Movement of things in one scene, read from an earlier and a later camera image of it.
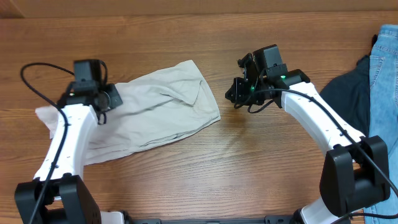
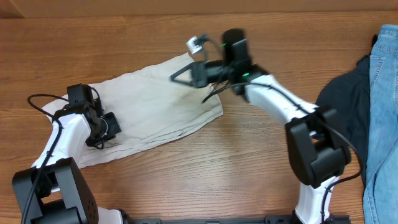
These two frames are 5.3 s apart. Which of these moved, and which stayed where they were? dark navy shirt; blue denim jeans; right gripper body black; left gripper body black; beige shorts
Moved: beige shorts; right gripper body black; left gripper body black
Stayed: blue denim jeans; dark navy shirt
